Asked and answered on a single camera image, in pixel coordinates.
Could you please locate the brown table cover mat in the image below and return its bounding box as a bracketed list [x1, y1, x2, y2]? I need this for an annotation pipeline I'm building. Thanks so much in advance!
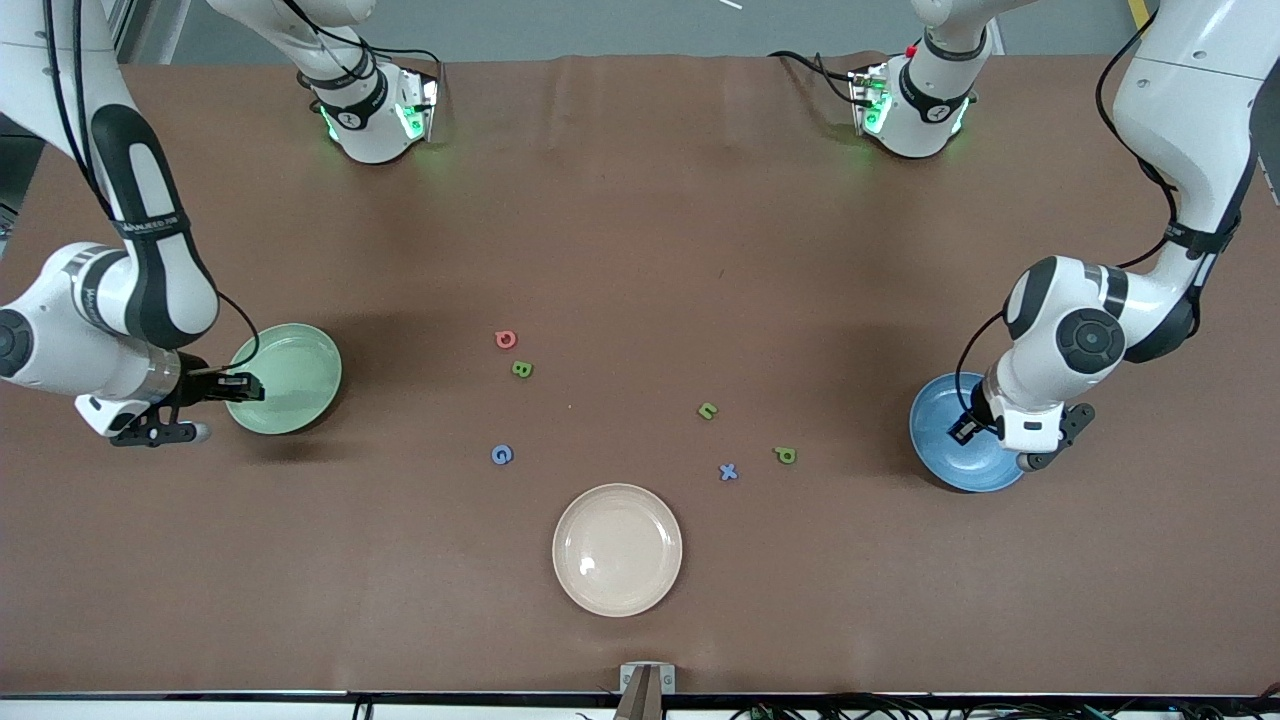
[0, 52, 1280, 696]

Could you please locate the silver camera mount bracket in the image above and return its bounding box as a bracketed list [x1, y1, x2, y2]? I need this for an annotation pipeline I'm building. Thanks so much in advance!
[619, 662, 677, 720]

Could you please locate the black arm base cable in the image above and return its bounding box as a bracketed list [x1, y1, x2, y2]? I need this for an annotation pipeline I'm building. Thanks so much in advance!
[768, 50, 863, 106]
[335, 38, 448, 101]

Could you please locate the aluminium frame profile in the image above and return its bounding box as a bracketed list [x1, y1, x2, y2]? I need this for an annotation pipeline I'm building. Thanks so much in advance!
[100, 0, 137, 63]

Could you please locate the white table frame edge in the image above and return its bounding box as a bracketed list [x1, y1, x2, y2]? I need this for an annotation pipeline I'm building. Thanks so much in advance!
[0, 690, 1280, 720]

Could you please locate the beige plate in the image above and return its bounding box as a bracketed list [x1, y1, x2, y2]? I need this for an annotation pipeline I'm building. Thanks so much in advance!
[552, 483, 684, 618]

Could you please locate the light green plate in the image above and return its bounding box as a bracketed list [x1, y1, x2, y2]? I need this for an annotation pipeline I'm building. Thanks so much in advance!
[223, 322, 344, 437]

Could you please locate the black cable bundle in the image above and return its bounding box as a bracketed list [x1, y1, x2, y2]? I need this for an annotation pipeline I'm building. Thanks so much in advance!
[730, 690, 1280, 720]

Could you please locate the blue plate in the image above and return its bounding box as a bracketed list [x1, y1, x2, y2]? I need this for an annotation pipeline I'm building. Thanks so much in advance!
[908, 371, 1036, 494]

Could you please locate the silver arm base connector bracket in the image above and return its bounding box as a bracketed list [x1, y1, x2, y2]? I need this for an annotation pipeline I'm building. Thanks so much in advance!
[849, 63, 893, 137]
[398, 68, 442, 143]

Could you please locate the black left arm wrist cable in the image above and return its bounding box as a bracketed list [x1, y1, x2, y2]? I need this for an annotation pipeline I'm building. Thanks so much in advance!
[955, 0, 1263, 426]

